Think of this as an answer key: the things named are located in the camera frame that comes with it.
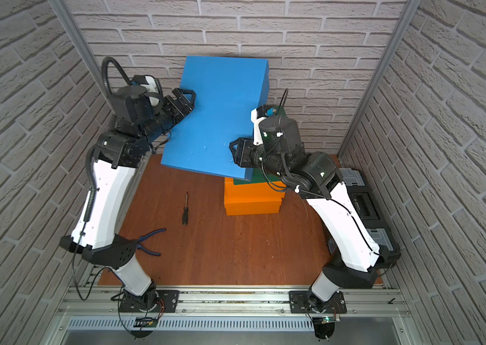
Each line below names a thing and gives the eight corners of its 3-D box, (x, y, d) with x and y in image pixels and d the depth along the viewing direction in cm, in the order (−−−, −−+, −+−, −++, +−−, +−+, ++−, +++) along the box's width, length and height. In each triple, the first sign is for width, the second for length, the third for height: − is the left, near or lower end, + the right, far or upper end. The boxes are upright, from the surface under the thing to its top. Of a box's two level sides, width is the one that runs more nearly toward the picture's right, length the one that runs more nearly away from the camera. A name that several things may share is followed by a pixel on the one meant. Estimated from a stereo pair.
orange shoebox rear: (226, 216, 98) (224, 202, 88) (227, 212, 99) (224, 198, 89) (278, 215, 98) (281, 201, 89) (277, 211, 100) (281, 197, 90)
